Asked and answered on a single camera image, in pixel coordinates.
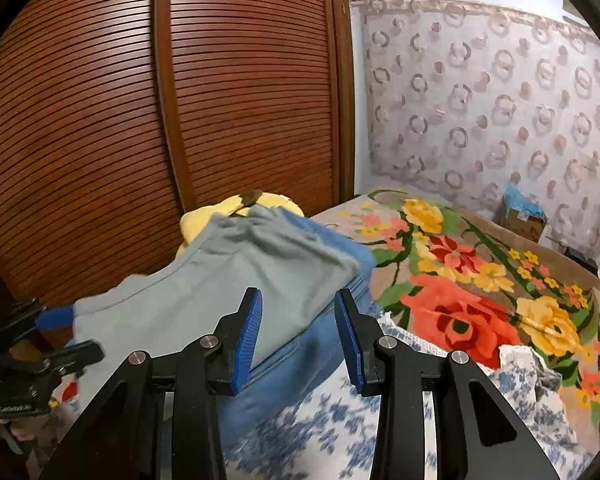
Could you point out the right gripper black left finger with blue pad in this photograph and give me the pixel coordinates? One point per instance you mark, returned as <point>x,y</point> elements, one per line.
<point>118,435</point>

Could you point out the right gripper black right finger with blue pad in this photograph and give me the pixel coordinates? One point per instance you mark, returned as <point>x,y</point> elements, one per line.
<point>478,434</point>

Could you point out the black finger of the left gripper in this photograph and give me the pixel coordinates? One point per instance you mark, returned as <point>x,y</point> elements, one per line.
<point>73,359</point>

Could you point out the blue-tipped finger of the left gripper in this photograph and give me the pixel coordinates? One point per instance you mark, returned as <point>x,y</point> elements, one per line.
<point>55,319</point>

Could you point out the grey-green cotton pants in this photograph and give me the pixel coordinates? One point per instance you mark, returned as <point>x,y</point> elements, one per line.
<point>273,250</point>

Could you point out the colourful floral blanket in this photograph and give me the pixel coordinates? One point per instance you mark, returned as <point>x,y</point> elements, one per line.
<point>463,283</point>

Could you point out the yellow garment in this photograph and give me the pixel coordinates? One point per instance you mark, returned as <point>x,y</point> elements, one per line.
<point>193,222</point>

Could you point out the folded blue denim jeans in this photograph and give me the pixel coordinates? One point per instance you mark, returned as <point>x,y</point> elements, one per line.
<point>301,364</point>

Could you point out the brown louvered wardrobe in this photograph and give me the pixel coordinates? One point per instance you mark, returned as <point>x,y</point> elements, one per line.
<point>119,116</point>

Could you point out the cardboard box with blue bag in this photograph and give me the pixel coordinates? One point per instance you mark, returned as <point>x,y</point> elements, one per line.
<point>521,215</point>

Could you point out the patterned lace curtain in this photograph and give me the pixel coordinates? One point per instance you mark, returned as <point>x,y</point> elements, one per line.
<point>470,102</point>

